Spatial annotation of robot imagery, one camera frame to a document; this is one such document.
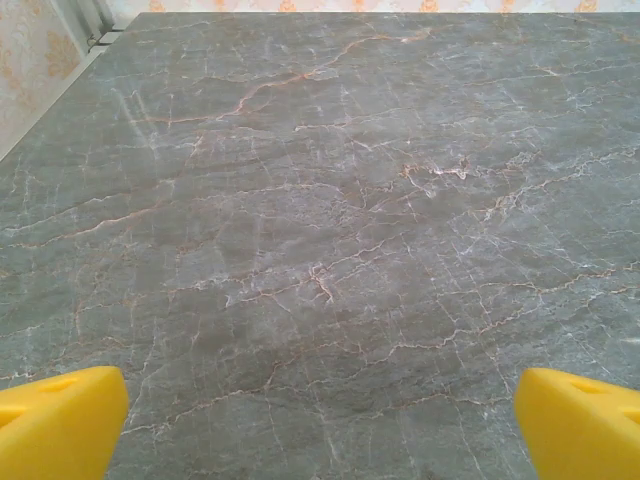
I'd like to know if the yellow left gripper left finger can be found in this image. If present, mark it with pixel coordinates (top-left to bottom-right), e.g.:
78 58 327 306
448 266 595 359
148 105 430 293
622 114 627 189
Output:
0 365 130 480

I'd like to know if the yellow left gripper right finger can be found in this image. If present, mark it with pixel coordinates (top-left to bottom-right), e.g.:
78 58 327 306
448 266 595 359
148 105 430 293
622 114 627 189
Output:
514 367 640 480

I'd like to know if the aluminium frame post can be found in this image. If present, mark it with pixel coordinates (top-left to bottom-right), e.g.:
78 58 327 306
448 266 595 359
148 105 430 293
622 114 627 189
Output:
74 0 124 52

